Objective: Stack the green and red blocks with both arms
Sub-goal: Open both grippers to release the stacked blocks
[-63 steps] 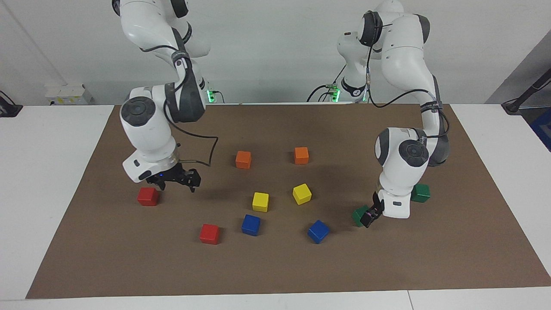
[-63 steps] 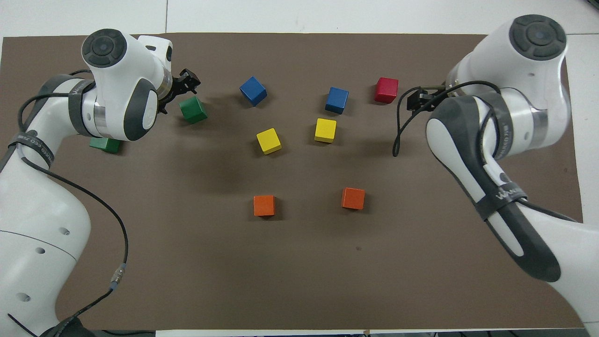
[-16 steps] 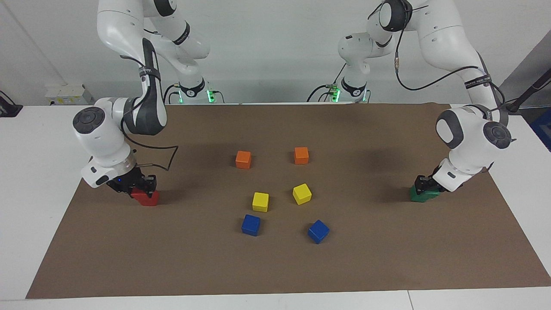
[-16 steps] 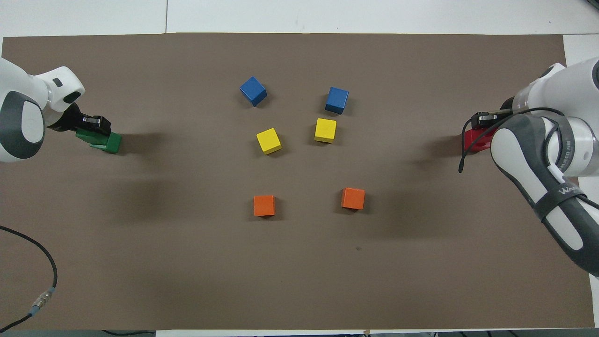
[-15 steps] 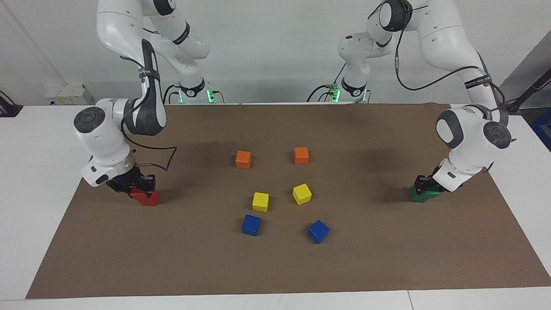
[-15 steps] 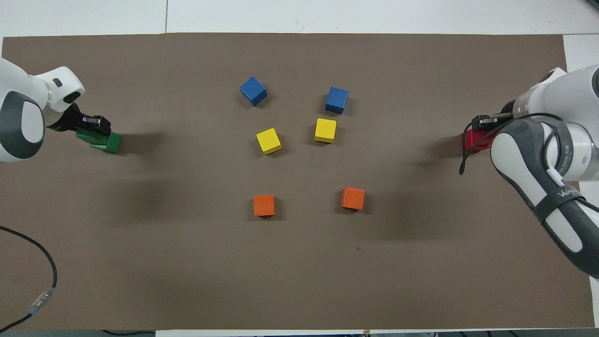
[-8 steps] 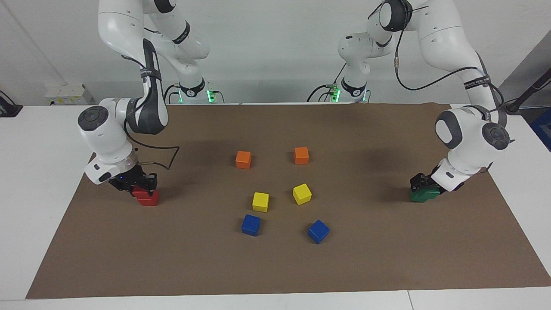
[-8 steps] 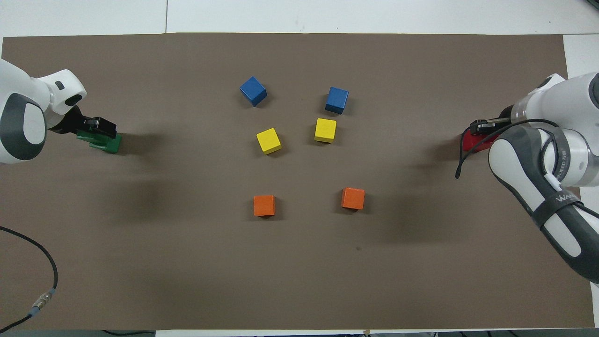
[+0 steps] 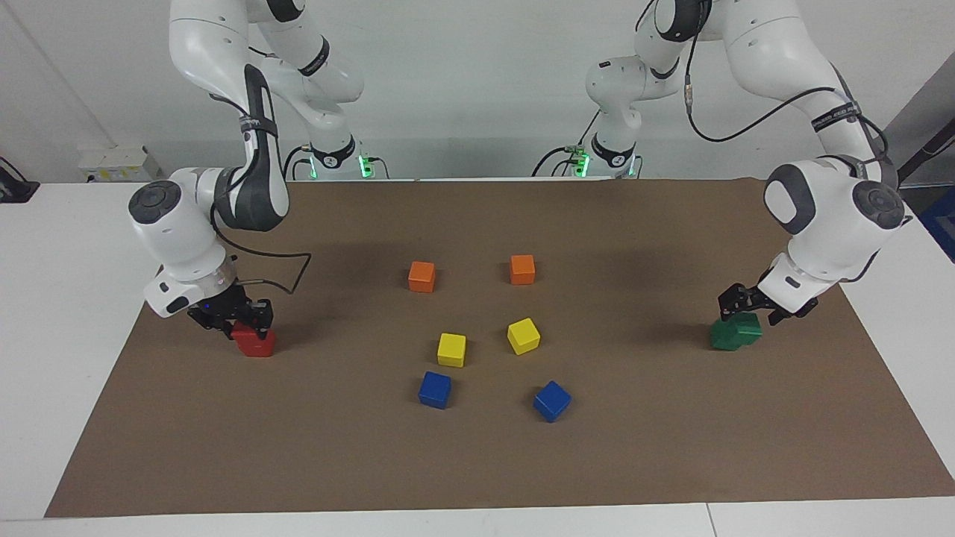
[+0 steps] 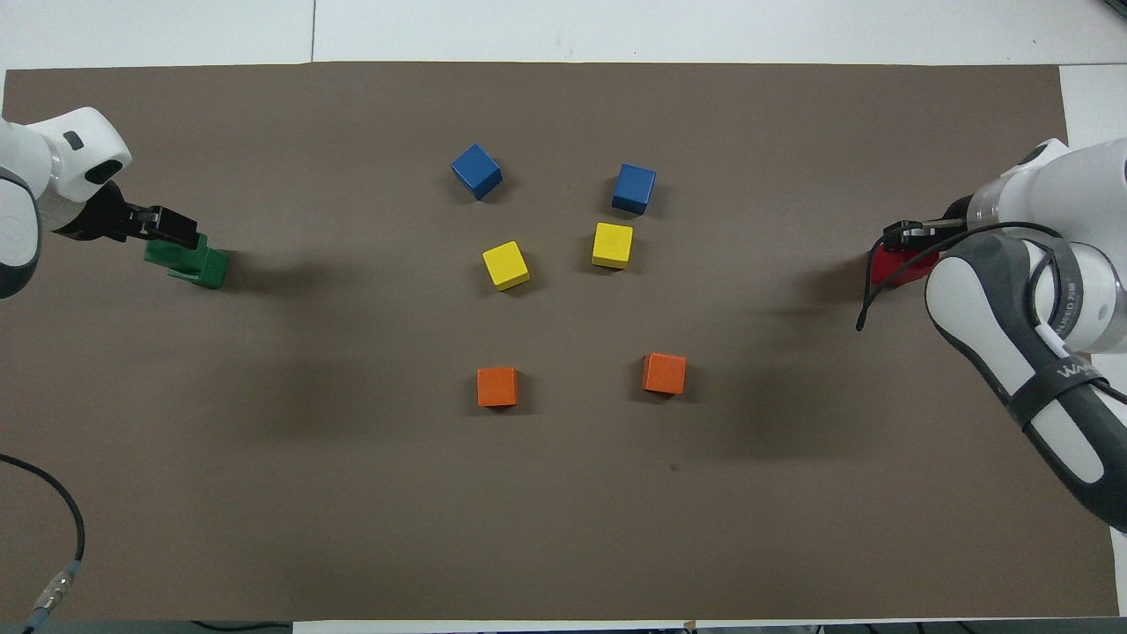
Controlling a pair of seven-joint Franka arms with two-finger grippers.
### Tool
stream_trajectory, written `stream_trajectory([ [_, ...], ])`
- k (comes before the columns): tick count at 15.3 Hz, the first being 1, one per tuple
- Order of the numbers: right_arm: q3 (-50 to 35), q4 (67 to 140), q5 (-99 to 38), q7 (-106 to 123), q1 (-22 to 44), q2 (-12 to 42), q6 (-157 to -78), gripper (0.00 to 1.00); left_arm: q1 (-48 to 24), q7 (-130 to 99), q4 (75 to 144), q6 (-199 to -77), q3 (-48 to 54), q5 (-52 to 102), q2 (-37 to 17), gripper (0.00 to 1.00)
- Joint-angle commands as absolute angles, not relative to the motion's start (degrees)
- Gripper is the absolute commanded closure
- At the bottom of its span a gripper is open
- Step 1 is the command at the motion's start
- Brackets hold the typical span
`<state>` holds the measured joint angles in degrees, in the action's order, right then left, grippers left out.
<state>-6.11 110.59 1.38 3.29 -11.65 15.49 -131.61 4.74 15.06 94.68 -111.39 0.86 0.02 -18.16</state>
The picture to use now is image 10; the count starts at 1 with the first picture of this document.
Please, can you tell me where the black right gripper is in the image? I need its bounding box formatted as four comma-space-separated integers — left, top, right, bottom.
883, 195, 978, 256

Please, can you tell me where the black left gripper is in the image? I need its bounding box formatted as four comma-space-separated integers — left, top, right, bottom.
51, 179, 200, 251

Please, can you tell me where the red cube block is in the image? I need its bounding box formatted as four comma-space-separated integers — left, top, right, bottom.
869, 245, 917, 289
885, 245, 940, 284

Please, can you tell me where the green cube block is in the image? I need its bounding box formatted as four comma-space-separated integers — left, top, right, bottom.
172, 249, 231, 291
144, 232, 209, 276

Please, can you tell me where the blue cube block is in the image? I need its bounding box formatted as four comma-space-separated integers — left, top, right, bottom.
611, 163, 658, 217
451, 144, 504, 202

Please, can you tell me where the orange cube block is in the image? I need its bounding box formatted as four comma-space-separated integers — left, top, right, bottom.
642, 352, 688, 396
476, 366, 519, 409

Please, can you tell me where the yellow cube block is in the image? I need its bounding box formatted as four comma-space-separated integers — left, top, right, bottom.
591, 222, 635, 269
482, 240, 531, 291

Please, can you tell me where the brown table mat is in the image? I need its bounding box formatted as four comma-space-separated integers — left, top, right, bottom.
0, 62, 1121, 623

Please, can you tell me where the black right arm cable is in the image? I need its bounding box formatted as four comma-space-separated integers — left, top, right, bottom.
855, 220, 1071, 334

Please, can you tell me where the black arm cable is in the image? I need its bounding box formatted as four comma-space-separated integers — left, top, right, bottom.
855, 220, 1071, 334
0, 453, 87, 633

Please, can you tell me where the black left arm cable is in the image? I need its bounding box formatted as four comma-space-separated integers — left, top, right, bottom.
0, 453, 87, 633

